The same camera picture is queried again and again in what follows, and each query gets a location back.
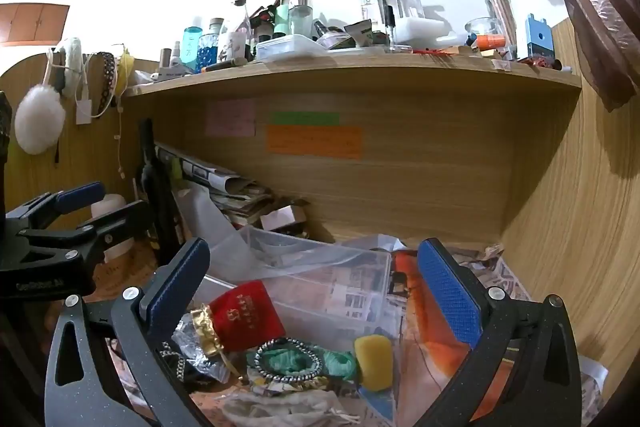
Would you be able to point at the white cylinder roll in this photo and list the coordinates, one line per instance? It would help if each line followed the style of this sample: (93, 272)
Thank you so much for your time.
(109, 214)

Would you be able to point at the wooden wall cabinet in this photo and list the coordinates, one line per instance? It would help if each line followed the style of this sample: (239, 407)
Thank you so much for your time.
(32, 23)

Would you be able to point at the orange sticky note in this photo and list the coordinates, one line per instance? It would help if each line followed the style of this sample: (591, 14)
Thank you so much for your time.
(314, 142)

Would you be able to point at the pink sticky note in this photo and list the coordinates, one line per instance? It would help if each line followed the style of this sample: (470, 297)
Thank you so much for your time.
(230, 118)

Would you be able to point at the black glass bottle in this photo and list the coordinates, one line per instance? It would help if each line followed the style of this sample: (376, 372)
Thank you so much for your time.
(157, 202)

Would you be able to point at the yellow sponge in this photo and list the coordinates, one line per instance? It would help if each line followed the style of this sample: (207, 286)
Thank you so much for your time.
(374, 362)

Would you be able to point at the orange printed magazine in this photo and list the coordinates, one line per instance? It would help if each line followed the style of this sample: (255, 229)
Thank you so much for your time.
(425, 337)

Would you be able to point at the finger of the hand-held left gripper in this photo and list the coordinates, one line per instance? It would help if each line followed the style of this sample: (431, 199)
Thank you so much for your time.
(80, 196)
(117, 219)

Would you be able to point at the patterned headband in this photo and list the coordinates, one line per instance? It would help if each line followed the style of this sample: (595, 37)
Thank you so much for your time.
(105, 79)

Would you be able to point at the clear jar of brown sticks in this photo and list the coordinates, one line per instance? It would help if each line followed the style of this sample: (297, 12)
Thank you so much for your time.
(501, 19)

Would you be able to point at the newspaper sheet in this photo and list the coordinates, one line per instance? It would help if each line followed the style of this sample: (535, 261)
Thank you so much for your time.
(500, 274)

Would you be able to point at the green cloth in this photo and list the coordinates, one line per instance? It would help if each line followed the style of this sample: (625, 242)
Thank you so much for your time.
(334, 363)

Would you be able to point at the white printed cup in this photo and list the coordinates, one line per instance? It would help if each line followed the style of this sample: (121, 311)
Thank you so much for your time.
(232, 46)

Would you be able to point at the blue liquid bottle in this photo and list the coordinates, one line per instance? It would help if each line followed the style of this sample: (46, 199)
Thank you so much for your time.
(192, 44)

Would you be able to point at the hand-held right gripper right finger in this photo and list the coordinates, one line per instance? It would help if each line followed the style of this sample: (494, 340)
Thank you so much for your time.
(450, 294)

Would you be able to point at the wooden shelf board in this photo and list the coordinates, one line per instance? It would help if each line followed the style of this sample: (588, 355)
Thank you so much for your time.
(360, 74)

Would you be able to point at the white plastic organizer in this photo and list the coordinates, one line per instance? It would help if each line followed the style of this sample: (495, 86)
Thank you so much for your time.
(407, 14)

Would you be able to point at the blue bead bottle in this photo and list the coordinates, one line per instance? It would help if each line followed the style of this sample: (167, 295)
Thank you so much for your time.
(206, 53)

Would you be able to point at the tall glass bottle dark cap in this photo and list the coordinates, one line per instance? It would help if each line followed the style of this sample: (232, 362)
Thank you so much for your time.
(241, 9)

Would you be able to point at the green sticky note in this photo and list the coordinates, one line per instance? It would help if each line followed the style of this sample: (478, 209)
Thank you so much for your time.
(305, 118)

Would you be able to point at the stack of newspapers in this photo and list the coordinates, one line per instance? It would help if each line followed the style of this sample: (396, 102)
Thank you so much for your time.
(235, 194)

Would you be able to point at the red velvet pouch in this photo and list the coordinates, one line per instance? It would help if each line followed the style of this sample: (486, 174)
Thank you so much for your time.
(242, 314)

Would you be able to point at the crumpled silver foil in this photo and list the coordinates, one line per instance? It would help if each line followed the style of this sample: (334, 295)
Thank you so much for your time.
(192, 349)

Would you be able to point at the mint green bottle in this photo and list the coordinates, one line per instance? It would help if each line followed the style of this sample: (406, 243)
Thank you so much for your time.
(284, 14)

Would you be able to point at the orange capped bottle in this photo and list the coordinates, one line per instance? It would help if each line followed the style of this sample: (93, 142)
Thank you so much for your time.
(487, 42)

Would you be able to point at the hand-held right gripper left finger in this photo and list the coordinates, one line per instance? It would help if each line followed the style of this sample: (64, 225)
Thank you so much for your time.
(176, 279)

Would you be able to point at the white hanging tag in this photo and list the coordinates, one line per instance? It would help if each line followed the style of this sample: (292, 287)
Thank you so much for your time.
(83, 111)

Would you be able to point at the clear lidded plastic container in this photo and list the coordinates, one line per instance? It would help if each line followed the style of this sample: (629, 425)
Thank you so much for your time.
(289, 47)

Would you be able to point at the clear glass tumbler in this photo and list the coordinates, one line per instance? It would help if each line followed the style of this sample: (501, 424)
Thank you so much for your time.
(301, 16)

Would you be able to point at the brown curtain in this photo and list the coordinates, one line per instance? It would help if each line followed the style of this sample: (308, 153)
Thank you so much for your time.
(597, 12)

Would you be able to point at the yellow hanging cloth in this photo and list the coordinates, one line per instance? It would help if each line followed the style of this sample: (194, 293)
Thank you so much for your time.
(126, 68)

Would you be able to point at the clear plastic storage box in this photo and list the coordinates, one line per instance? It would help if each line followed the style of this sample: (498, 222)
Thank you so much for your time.
(320, 277)

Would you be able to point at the small silver box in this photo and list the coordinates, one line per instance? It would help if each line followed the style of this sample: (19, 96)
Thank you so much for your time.
(280, 219)

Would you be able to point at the gold ribbon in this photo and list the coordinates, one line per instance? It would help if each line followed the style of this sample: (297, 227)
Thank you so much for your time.
(207, 329)

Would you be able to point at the white fluffy pompom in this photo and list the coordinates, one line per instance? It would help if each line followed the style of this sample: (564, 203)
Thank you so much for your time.
(39, 119)

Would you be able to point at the clear plastic bag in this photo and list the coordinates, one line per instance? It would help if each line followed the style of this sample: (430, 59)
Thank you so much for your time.
(220, 212)

